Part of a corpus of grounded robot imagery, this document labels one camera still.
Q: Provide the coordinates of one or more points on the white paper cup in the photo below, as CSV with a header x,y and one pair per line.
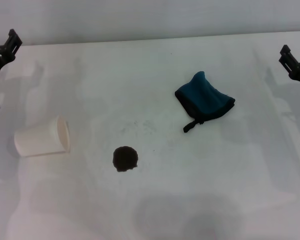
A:
x,y
41,138

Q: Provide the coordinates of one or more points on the blue rag with black trim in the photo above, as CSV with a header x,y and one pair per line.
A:
x,y
203,97

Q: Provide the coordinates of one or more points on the black water stain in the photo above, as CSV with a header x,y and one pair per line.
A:
x,y
125,158

